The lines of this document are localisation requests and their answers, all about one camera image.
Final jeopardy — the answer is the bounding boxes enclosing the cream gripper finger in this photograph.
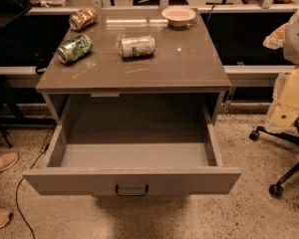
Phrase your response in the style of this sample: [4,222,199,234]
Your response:
[267,66,299,128]

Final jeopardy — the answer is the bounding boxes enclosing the white green 7up can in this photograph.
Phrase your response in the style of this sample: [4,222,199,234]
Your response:
[120,36,155,59]

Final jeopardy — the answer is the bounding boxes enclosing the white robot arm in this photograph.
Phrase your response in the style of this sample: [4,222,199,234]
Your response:
[263,9,299,129]

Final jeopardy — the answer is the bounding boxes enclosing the grey open top drawer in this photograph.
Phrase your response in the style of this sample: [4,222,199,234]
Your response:
[22,93,242,197]

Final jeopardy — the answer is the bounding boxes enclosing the brown gold soda can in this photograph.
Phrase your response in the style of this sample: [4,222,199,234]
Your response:
[69,8,98,31]

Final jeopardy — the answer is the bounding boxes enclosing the green soda can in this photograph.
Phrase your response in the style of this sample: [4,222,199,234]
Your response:
[57,34,93,64]

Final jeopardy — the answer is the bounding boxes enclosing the black office chair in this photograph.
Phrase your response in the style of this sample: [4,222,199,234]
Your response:
[248,108,299,199]

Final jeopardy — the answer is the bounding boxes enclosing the grey cabinet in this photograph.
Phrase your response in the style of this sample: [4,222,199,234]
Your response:
[35,6,232,124]

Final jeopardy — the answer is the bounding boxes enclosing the white bowl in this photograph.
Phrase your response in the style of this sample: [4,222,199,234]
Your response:
[161,7,196,27]

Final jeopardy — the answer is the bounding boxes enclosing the tan shoe upper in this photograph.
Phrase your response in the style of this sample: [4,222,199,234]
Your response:
[0,152,19,172]

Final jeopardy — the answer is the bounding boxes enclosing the black drawer handle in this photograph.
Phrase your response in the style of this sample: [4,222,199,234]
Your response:
[115,185,149,197]

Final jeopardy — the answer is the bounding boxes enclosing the black floor cable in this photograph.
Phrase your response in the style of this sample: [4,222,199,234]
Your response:
[15,122,58,239]

